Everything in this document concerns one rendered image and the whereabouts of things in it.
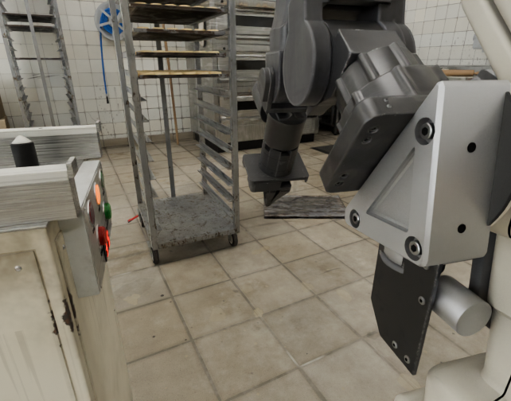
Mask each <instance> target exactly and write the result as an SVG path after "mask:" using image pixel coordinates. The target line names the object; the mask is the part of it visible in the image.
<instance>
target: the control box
mask: <svg viewBox="0 0 511 401"><path fill-rule="evenodd" d="M101 171H103V170H102V164H101V161H100V160H98V161H86V162H83V163H82V164H81V166H80V168H79V169H78V172H77V174H76V176H75V177H74V178H75V183H76V190H77V193H78V197H79V202H80V208H81V210H80V213H79V215H78V217H77V218H73V219H66V220H58V224H59V228H60V230H61V231H62V233H63V237H64V243H65V246H66V250H67V253H68V259H69V263H70V267H71V270H72V276H73V279H74V283H75V286H76V292H77V296H78V298H83V297H88V296H92V295H97V294H99V293H100V292H101V289H102V284H103V275H104V270H105V265H106V262H107V258H108V257H107V250H108V253H109V245H108V241H109V240H110V236H111V227H112V222H111V219H109V220H107V219H106V216H105V212H104V204H105V203H108V200H107V192H106V187H105V186H104V187H103V185H102V181H101ZM96 185H98V186H99V193H100V204H99V203H98V200H97V197H96ZM90 202H92V204H93V208H94V212H95V223H94V224H92V221H91V217H90V211H89V205H90ZM101 226H104V227H105V228H106V231H107V232H108V235H107V237H109V240H108V241H107V245H106V247H107V250H106V247H105V245H102V246H101V245H100V243H99V232H98V231H99V227H101Z"/></svg>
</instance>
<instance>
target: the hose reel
mask: <svg viewBox="0 0 511 401"><path fill-rule="evenodd" d="M115 7H116V13H117V15H118V14H119V11H120V5H118V4H115ZM94 20H95V24H96V28H97V29H98V31H99V36H100V50H101V60H102V68H103V81H104V87H105V92H106V99H107V103H109V100H108V95H107V86H106V80H105V74H104V66H103V48H102V35H103V36H104V37H106V38H107V39H108V40H111V41H113V40H114V35H113V29H112V23H111V13H110V7H109V1H107V2H103V3H101V4H100V5H99V6H98V7H97V9H96V11H95V15H94ZM118 25H119V34H121V32H122V31H123V23H118Z"/></svg>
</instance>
